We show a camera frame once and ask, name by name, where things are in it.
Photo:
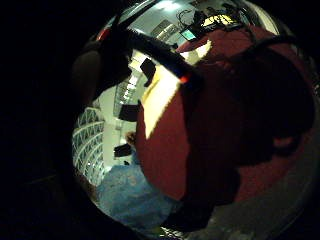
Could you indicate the laptop with teal screen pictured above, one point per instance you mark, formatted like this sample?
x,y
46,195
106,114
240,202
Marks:
x,y
188,34

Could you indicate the yellow board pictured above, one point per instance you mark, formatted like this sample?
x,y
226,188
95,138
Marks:
x,y
218,20

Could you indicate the white lattice window frame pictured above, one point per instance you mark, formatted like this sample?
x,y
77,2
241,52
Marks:
x,y
86,143

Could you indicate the the person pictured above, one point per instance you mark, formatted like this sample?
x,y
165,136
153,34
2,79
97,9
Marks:
x,y
133,200

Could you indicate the black monitor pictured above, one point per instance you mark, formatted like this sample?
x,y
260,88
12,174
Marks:
x,y
122,150
148,70
129,112

